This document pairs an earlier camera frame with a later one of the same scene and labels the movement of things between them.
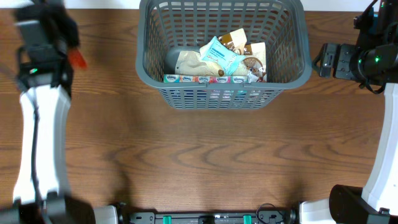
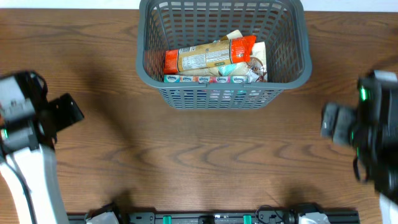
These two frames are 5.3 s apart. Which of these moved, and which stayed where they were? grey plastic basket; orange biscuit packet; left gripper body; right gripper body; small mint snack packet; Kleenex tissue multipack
Moved: small mint snack packet; left gripper body; orange biscuit packet; right gripper body
Stayed: Kleenex tissue multipack; grey plastic basket
